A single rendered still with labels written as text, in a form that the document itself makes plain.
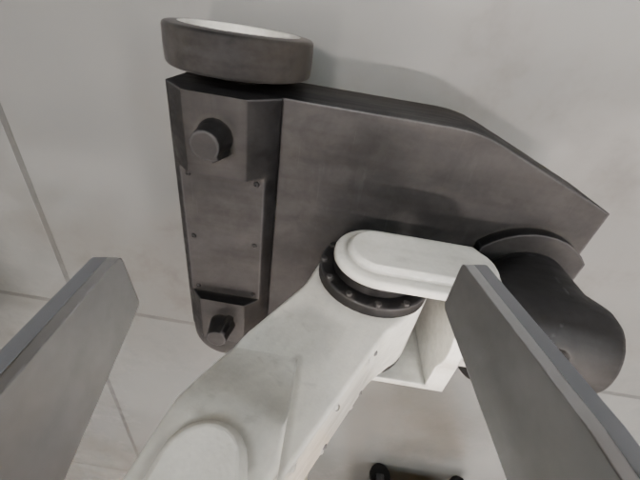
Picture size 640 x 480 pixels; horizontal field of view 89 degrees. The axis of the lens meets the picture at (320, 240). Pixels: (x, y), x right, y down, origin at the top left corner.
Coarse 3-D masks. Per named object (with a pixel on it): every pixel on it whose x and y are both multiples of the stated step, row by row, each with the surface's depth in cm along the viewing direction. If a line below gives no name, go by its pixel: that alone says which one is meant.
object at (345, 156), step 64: (192, 128) 41; (256, 128) 41; (320, 128) 44; (384, 128) 43; (448, 128) 42; (192, 192) 48; (256, 192) 47; (320, 192) 49; (384, 192) 48; (448, 192) 47; (512, 192) 46; (576, 192) 45; (192, 256) 55; (256, 256) 54; (320, 256) 56; (512, 256) 48; (576, 256) 49; (256, 320) 63; (576, 320) 39
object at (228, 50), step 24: (168, 24) 38; (192, 24) 38; (216, 24) 48; (168, 48) 40; (192, 48) 37; (216, 48) 37; (240, 48) 37; (264, 48) 38; (288, 48) 39; (312, 48) 44; (192, 72) 39; (216, 72) 38; (240, 72) 38; (264, 72) 39; (288, 72) 41
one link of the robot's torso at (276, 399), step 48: (336, 288) 38; (288, 336) 33; (336, 336) 34; (384, 336) 35; (192, 384) 25; (240, 384) 26; (288, 384) 27; (336, 384) 29; (192, 432) 20; (240, 432) 22; (288, 432) 26
